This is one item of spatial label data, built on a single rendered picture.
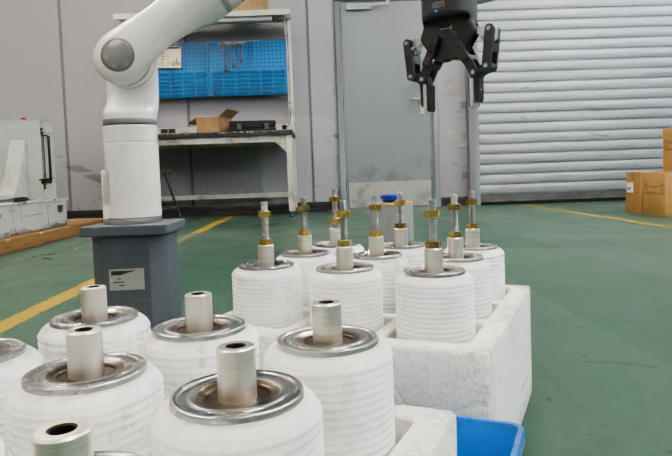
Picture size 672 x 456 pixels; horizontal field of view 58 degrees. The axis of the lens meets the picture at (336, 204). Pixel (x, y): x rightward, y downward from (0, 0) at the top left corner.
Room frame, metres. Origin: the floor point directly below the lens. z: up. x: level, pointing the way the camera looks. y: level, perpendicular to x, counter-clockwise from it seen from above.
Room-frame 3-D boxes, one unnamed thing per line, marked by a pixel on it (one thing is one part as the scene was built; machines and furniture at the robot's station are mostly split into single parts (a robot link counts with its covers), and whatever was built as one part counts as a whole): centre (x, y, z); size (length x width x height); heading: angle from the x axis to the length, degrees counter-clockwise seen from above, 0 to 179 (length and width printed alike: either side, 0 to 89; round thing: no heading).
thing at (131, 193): (1.07, 0.36, 0.39); 0.09 x 0.09 x 0.17; 1
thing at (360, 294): (0.78, -0.01, 0.16); 0.10 x 0.10 x 0.18
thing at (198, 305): (0.49, 0.12, 0.26); 0.02 x 0.02 x 0.03
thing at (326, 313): (0.44, 0.01, 0.26); 0.02 x 0.02 x 0.03
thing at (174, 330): (0.49, 0.12, 0.25); 0.08 x 0.08 x 0.01
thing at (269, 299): (0.83, 0.10, 0.16); 0.10 x 0.10 x 0.18
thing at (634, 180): (4.48, -2.36, 0.15); 0.30 x 0.24 x 0.30; 90
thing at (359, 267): (0.78, -0.01, 0.25); 0.08 x 0.08 x 0.01
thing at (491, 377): (0.88, -0.06, 0.09); 0.39 x 0.39 x 0.18; 66
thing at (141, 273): (1.07, 0.36, 0.15); 0.15 x 0.15 x 0.30; 1
